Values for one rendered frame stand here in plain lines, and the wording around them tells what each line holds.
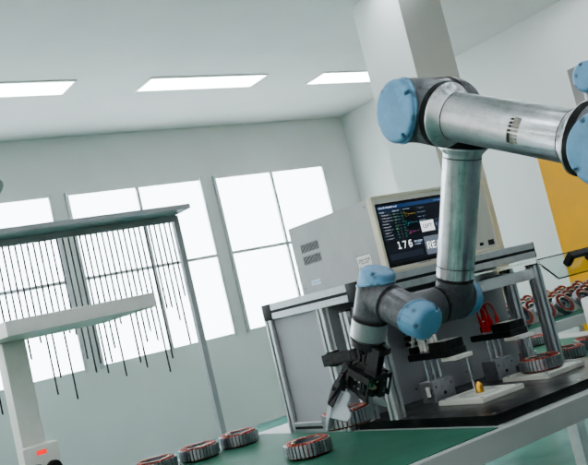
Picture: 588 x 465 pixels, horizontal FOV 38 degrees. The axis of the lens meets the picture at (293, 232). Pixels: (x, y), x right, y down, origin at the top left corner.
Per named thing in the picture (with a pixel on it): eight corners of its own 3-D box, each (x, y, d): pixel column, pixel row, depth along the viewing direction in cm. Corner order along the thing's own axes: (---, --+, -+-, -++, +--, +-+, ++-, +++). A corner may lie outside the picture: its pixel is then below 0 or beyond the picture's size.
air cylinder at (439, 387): (457, 395, 219) (451, 375, 220) (437, 402, 215) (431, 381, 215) (443, 396, 223) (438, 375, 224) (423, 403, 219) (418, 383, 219)
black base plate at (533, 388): (663, 358, 215) (661, 349, 215) (497, 425, 178) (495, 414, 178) (521, 371, 253) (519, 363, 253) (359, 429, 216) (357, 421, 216)
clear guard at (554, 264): (615, 264, 223) (609, 242, 223) (559, 279, 209) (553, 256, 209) (520, 283, 249) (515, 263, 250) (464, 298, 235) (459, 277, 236)
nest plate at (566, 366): (584, 364, 220) (582, 360, 220) (548, 378, 211) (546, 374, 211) (538, 369, 232) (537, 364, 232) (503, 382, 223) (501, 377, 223)
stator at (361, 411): (385, 416, 181) (380, 399, 181) (348, 430, 173) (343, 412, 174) (350, 420, 189) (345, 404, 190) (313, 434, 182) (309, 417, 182)
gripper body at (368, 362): (364, 406, 172) (372, 351, 168) (334, 388, 178) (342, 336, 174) (390, 397, 177) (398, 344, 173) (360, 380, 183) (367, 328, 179)
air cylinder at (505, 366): (517, 374, 233) (512, 353, 234) (499, 380, 229) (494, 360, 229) (503, 375, 237) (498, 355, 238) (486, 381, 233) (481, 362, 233)
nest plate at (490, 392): (524, 387, 206) (523, 382, 206) (483, 403, 197) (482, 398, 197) (479, 391, 218) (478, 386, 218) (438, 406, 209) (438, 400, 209)
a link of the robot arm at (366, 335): (344, 315, 173) (371, 309, 178) (342, 337, 174) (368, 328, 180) (370, 329, 168) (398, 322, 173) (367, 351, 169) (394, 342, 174)
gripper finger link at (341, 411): (335, 437, 171) (357, 397, 172) (316, 424, 175) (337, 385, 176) (343, 441, 173) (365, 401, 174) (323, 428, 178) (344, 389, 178)
